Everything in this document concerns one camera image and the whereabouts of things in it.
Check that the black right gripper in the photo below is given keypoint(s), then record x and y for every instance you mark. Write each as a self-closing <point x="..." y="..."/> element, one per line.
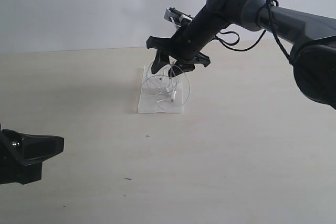
<point x="186" y="44"/>

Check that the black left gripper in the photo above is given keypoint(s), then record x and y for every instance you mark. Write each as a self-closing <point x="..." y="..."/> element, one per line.
<point x="22" y="155"/>

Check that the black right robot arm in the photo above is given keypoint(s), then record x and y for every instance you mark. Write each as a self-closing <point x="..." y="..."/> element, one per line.
<point x="312" y="56"/>

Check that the clear plastic storage box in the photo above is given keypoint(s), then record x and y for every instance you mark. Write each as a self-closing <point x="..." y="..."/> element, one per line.
<point x="159" y="93"/>

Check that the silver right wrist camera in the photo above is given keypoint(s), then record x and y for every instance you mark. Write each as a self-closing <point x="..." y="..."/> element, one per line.
<point x="176" y="17"/>

